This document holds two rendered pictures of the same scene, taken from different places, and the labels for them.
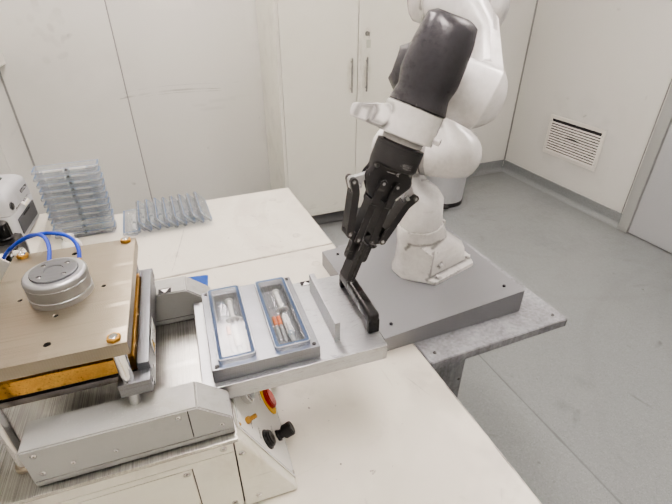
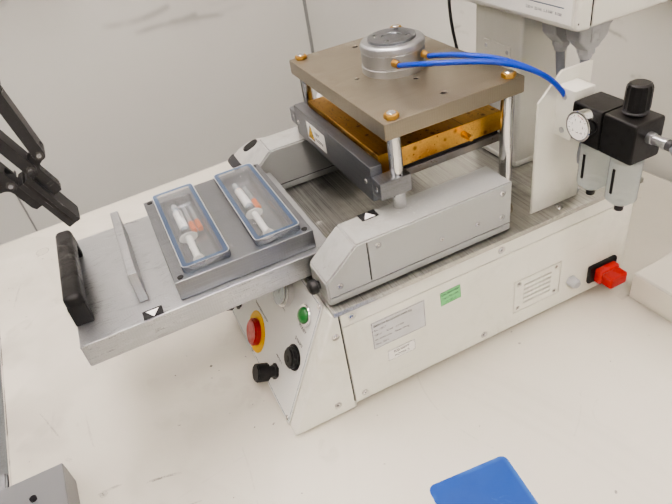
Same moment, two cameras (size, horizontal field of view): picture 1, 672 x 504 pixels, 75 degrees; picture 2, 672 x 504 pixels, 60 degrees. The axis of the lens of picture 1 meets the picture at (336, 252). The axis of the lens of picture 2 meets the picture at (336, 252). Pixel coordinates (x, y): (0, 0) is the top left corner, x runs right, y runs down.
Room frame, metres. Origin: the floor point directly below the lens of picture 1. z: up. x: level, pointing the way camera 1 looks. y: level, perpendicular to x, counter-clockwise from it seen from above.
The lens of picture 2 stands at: (1.19, 0.27, 1.37)
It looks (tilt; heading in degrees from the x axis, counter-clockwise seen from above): 37 degrees down; 180
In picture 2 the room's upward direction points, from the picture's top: 10 degrees counter-clockwise
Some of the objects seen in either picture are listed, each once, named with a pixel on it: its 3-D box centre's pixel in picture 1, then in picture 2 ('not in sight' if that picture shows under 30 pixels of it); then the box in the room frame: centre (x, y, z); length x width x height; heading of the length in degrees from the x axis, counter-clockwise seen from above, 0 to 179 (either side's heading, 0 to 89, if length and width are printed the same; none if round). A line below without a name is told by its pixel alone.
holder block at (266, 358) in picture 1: (256, 322); (224, 223); (0.58, 0.14, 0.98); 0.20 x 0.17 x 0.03; 19
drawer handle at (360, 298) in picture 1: (357, 298); (73, 273); (0.64, -0.04, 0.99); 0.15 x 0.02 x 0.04; 19
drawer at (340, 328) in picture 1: (284, 322); (190, 244); (0.59, 0.09, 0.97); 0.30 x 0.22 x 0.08; 109
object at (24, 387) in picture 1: (74, 313); (399, 101); (0.50, 0.38, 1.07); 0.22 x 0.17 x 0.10; 19
